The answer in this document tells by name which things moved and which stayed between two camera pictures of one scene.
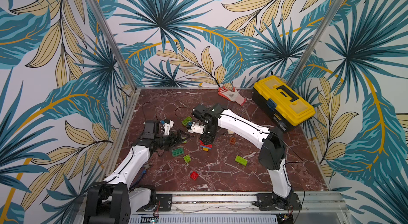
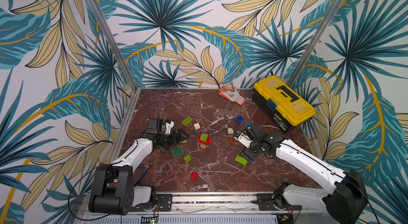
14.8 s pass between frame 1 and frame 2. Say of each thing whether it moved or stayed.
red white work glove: stayed
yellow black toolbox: stayed
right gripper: moved
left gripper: stayed
